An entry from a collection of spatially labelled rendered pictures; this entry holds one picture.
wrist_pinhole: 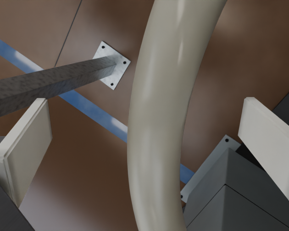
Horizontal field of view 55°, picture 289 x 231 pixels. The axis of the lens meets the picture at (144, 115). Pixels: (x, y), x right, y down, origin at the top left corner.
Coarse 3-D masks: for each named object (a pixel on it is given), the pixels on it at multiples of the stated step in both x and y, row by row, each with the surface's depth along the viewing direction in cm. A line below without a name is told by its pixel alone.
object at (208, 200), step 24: (240, 144) 147; (216, 168) 144; (240, 168) 134; (192, 192) 160; (216, 192) 117; (240, 192) 114; (264, 192) 125; (192, 216) 128; (216, 216) 99; (240, 216) 100; (264, 216) 108; (288, 216) 118
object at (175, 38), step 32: (160, 0) 12; (192, 0) 11; (224, 0) 12; (160, 32) 12; (192, 32) 12; (160, 64) 12; (192, 64) 12; (160, 96) 13; (128, 128) 14; (160, 128) 13; (128, 160) 15; (160, 160) 14; (160, 192) 15; (160, 224) 16
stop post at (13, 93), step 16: (112, 48) 153; (80, 64) 129; (96, 64) 139; (112, 64) 151; (128, 64) 153; (0, 80) 87; (16, 80) 91; (32, 80) 96; (48, 80) 102; (64, 80) 109; (80, 80) 123; (96, 80) 143; (112, 80) 159; (0, 96) 81; (16, 96) 86; (32, 96) 94; (48, 96) 105; (0, 112) 84
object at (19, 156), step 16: (32, 112) 16; (48, 112) 18; (16, 128) 14; (32, 128) 15; (48, 128) 18; (0, 144) 12; (16, 144) 13; (32, 144) 15; (48, 144) 18; (0, 160) 11; (16, 160) 13; (32, 160) 15; (0, 176) 12; (16, 176) 12; (32, 176) 15; (16, 192) 12
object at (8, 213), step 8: (0, 192) 10; (0, 200) 9; (8, 200) 10; (0, 208) 9; (8, 208) 9; (16, 208) 9; (0, 216) 9; (8, 216) 9; (16, 216) 9; (0, 224) 9; (8, 224) 9; (16, 224) 9; (24, 224) 9
